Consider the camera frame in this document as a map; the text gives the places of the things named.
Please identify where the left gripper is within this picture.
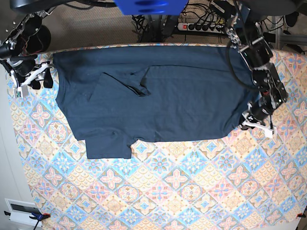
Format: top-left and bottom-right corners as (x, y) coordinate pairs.
(239, 100), (274, 131)

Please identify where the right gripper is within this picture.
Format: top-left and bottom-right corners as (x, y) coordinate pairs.
(9, 59), (53, 90)

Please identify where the dark navy t-shirt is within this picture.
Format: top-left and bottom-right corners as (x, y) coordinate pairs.
(53, 46), (258, 159)

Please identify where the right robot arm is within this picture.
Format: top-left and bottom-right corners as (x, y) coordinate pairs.
(0, 14), (53, 92)

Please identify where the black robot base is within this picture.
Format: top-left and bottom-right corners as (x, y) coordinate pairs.
(239, 0), (305, 16)
(10, 0), (71, 14)

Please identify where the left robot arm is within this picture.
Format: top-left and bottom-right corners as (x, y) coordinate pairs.
(224, 5), (288, 138)

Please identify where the black round stool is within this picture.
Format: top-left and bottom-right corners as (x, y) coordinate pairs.
(27, 25), (51, 54)

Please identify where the patterned colourful tablecloth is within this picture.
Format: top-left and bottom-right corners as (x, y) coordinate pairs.
(5, 51), (307, 230)

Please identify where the white power strip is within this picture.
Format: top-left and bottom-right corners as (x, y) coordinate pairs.
(177, 23), (224, 34)

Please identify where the orange clamp lower right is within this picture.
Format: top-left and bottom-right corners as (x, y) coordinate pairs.
(296, 213), (306, 218)

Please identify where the blue orange clamp lower left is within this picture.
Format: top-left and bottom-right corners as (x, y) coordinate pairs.
(4, 211), (50, 230)

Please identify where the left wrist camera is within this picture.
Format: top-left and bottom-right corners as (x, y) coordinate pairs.
(264, 129), (275, 138)

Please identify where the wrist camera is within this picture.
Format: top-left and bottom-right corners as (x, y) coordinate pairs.
(13, 85), (28, 99)
(264, 129), (275, 138)

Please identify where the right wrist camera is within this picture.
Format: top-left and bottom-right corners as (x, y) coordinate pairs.
(13, 85), (28, 99)

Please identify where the white wall outlet box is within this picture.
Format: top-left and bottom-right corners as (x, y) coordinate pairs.
(5, 198), (38, 227)

